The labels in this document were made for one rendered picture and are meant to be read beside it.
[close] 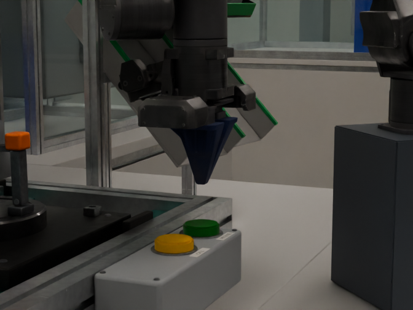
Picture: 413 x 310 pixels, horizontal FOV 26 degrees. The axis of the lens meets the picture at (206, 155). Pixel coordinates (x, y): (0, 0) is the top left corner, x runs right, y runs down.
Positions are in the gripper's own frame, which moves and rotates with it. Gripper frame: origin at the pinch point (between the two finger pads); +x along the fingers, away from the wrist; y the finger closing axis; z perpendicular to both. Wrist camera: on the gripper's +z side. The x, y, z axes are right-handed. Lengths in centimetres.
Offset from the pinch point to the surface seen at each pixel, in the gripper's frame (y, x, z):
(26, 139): 10.0, -2.0, 15.4
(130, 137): -121, 19, 72
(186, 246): 8.1, 8.2, -1.7
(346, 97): -401, 37, 83
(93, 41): -20.5, -10.8, 24.7
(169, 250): 9.1, 8.4, -0.4
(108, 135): -54, 8, 42
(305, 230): -43.4, 19.2, 1.0
